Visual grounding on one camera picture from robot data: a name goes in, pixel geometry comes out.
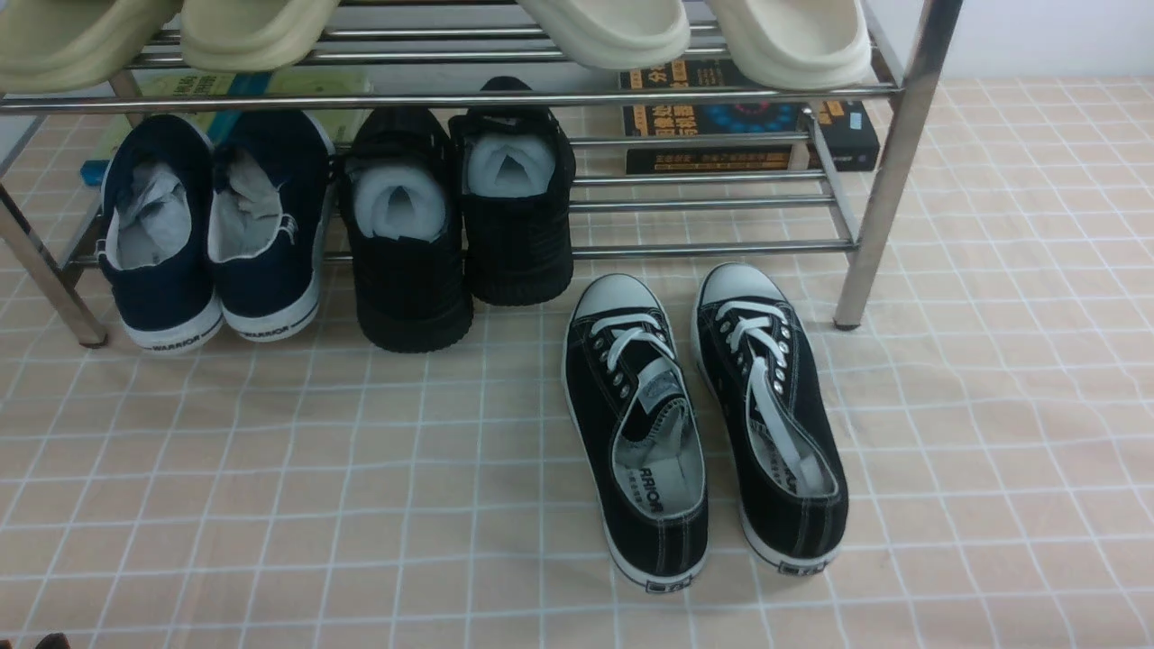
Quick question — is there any black yellow book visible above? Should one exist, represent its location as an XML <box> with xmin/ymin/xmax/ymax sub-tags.
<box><xmin>619</xmin><ymin>60</ymin><xmax>881</xmax><ymax>174</ymax></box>

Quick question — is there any black knit shoe left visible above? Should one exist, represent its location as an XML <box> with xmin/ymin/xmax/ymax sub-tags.
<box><xmin>335</xmin><ymin>106</ymin><xmax>473</xmax><ymax>353</ymax></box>

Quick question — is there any black white sneaker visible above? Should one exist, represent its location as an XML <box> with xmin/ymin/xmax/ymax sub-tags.
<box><xmin>690</xmin><ymin>263</ymin><xmax>849</xmax><ymax>576</ymax></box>
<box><xmin>562</xmin><ymin>274</ymin><xmax>709</xmax><ymax>594</ymax></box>

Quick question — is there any black knit shoe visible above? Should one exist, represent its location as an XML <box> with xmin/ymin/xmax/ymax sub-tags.
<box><xmin>335</xmin><ymin>106</ymin><xmax>473</xmax><ymax>353</ymax></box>
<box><xmin>449</xmin><ymin>105</ymin><xmax>576</xmax><ymax>306</ymax></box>

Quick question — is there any black white sneaker right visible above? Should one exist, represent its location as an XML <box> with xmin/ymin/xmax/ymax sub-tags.
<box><xmin>690</xmin><ymin>263</ymin><xmax>849</xmax><ymax>576</ymax></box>

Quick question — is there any beige slipper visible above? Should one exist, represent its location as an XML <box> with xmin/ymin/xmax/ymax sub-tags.
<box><xmin>1</xmin><ymin>1</ymin><xmax>182</xmax><ymax>94</ymax></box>
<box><xmin>180</xmin><ymin>1</ymin><xmax>340</xmax><ymax>73</ymax></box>

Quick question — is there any black white sneaker left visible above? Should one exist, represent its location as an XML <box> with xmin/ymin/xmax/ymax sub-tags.
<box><xmin>562</xmin><ymin>274</ymin><xmax>709</xmax><ymax>594</ymax></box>

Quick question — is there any black knit shoe right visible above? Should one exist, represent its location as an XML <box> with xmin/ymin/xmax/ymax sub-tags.
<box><xmin>449</xmin><ymin>105</ymin><xmax>576</xmax><ymax>306</ymax></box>

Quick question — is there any silver metal shoe rack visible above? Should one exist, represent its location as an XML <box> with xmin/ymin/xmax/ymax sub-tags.
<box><xmin>3</xmin><ymin>1</ymin><xmax>962</xmax><ymax>330</ymax></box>

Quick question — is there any navy canvas shoe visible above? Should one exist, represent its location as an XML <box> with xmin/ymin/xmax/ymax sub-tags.
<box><xmin>97</xmin><ymin>114</ymin><xmax>224</xmax><ymax>355</ymax></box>
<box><xmin>207</xmin><ymin>110</ymin><xmax>335</xmax><ymax>343</ymax></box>

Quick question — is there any beige slipper far left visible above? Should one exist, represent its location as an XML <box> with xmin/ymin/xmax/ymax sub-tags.
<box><xmin>1</xmin><ymin>1</ymin><xmax>182</xmax><ymax>94</ymax></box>

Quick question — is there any cream slipper far right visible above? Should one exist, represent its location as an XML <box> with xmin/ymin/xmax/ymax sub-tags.
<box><xmin>709</xmin><ymin>1</ymin><xmax>871</xmax><ymax>90</ymax></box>

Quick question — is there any cream slipper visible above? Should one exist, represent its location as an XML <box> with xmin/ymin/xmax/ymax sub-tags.
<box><xmin>709</xmin><ymin>1</ymin><xmax>871</xmax><ymax>90</ymax></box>
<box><xmin>519</xmin><ymin>0</ymin><xmax>690</xmax><ymax>70</ymax></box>

